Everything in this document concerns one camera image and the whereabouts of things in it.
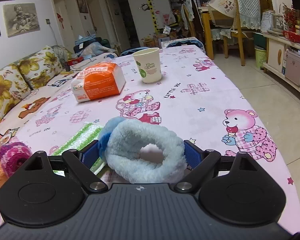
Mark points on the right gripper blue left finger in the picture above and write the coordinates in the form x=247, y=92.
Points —
x=89, y=155

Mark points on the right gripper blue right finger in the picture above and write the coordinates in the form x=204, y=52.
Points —
x=193, y=154

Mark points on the green striped towel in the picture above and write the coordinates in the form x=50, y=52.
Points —
x=82, y=138

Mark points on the pink cartoon tablecloth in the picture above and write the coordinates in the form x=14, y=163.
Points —
x=194, y=98

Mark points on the magenta knitted sock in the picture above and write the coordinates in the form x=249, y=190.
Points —
x=12, y=156

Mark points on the orange tissue pack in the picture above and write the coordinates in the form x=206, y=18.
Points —
x=98, y=81

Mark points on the floral sofa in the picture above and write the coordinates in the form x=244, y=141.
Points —
x=30, y=83

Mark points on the paper cup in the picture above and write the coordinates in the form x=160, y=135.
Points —
x=148, y=63

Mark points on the white TV cabinet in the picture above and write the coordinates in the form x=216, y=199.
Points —
x=283, y=59

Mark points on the wooden chair with covers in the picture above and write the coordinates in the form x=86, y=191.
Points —
x=239, y=18

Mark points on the framed sketch portrait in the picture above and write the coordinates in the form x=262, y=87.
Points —
x=20, y=18

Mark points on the giraffe height chart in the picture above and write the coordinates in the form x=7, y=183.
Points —
x=154, y=20

